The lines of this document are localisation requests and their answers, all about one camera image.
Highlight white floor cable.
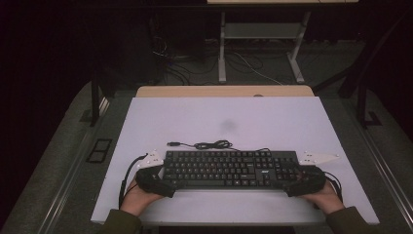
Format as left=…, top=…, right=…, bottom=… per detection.
left=233, top=52, right=284, bottom=87

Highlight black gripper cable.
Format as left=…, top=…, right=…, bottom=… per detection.
left=323, top=171, right=344, bottom=205
left=118, top=153, right=149, bottom=210

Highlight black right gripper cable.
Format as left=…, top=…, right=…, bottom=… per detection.
left=323, top=171, right=344, bottom=205

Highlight black keyboard cable with plug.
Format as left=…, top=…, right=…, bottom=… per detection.
left=167, top=139, right=273, bottom=153

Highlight person's left hand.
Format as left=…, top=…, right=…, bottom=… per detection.
left=120, top=177, right=165, bottom=217

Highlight black floor cables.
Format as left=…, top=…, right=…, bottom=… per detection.
left=152, top=38, right=225, bottom=86

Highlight white metal desk frame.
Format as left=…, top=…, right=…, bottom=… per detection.
left=206, top=0, right=360, bottom=85

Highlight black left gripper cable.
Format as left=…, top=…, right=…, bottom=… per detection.
left=118, top=153, right=149, bottom=210

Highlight aluminium rail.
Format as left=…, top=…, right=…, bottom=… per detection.
left=38, top=130, right=99, bottom=234
left=353, top=119, right=413, bottom=223

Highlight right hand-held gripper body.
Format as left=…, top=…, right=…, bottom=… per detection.
left=296, top=151, right=340, bottom=196

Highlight person's right hand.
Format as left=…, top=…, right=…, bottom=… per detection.
left=298, top=180, right=346, bottom=215

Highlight black metal stand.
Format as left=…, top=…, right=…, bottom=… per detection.
left=312, top=9, right=413, bottom=129

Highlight black floor socket plate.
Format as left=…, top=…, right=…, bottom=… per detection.
left=85, top=138, right=113, bottom=164

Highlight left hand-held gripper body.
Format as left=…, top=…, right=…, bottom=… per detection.
left=135, top=149, right=166, bottom=196

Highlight black computer keyboard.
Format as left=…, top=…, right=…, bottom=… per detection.
left=162, top=149, right=300, bottom=191

